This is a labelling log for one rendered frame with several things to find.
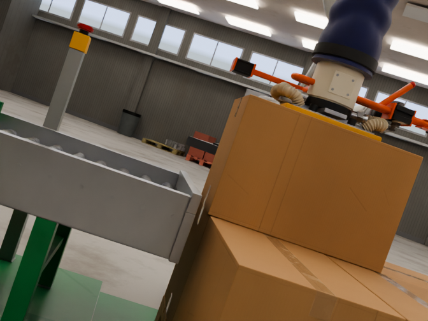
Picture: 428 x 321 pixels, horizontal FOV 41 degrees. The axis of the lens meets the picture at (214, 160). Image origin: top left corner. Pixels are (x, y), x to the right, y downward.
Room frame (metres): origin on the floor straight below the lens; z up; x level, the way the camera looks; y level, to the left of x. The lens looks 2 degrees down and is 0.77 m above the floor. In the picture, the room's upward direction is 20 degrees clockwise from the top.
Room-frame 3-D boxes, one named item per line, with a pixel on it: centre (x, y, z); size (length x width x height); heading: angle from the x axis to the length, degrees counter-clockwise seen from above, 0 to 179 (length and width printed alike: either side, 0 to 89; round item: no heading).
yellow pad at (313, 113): (1.91, -0.32, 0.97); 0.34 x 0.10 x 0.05; 96
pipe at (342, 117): (2.00, -0.31, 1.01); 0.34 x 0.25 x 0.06; 96
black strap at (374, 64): (2.01, -0.31, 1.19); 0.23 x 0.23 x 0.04
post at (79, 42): (2.40, 0.69, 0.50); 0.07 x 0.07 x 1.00; 7
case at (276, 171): (2.02, -0.32, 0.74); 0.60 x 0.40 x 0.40; 96
